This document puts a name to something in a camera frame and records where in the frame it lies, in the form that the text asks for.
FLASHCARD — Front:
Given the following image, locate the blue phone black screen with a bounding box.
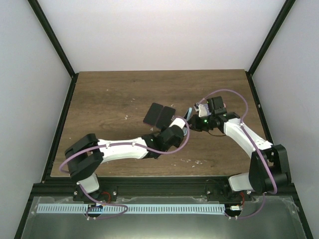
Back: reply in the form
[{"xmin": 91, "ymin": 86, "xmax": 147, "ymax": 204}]
[{"xmin": 155, "ymin": 106, "xmax": 176, "ymax": 129}]

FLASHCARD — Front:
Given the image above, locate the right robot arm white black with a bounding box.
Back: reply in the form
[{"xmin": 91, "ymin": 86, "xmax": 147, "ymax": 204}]
[{"xmin": 187, "ymin": 96, "xmax": 292, "ymax": 201}]

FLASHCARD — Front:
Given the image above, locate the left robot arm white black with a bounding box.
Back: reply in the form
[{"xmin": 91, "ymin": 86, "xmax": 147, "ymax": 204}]
[{"xmin": 59, "ymin": 124, "xmax": 189, "ymax": 201}]

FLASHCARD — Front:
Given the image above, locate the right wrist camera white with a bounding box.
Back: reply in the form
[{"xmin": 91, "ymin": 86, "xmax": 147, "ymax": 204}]
[{"xmin": 194, "ymin": 103, "xmax": 211, "ymax": 118}]

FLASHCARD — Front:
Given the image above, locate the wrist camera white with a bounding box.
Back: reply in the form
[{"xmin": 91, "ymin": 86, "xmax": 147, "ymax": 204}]
[
  {"xmin": 194, "ymin": 103, "xmax": 211, "ymax": 118},
  {"xmin": 169, "ymin": 117, "xmax": 186, "ymax": 129}
]

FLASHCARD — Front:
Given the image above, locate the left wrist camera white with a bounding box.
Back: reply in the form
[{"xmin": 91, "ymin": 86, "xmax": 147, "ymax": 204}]
[{"xmin": 169, "ymin": 117, "xmax": 186, "ymax": 129}]

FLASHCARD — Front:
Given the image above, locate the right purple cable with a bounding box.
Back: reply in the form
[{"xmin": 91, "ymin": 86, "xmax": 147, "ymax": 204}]
[{"xmin": 196, "ymin": 89, "xmax": 279, "ymax": 220}]

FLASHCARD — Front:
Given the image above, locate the purple cable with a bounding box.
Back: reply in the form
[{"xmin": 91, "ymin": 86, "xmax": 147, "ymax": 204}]
[
  {"xmin": 58, "ymin": 116, "xmax": 190, "ymax": 222},
  {"xmin": 196, "ymin": 89, "xmax": 279, "ymax": 220}
]

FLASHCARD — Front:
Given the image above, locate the right black frame post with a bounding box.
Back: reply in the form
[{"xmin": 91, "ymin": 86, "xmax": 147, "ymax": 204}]
[{"xmin": 245, "ymin": 0, "xmax": 296, "ymax": 75}]

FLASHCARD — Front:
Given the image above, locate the black frame post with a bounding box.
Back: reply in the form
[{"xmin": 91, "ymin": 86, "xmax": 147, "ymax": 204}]
[
  {"xmin": 27, "ymin": 0, "xmax": 76, "ymax": 78},
  {"xmin": 245, "ymin": 0, "xmax": 296, "ymax": 75}
]

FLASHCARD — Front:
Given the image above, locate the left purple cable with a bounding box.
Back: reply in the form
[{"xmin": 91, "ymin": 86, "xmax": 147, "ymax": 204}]
[{"xmin": 58, "ymin": 116, "xmax": 190, "ymax": 222}]

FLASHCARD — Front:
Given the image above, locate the light blue slotted cable duct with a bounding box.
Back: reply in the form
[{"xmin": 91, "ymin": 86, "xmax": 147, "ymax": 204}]
[{"xmin": 36, "ymin": 204, "xmax": 225, "ymax": 215}]

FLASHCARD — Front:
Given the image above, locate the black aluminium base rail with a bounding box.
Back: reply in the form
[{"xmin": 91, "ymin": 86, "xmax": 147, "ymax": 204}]
[{"xmin": 32, "ymin": 175, "xmax": 295, "ymax": 202}]

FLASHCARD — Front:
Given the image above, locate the left black frame post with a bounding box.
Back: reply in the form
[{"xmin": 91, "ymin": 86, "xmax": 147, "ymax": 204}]
[{"xmin": 27, "ymin": 0, "xmax": 76, "ymax": 78}]

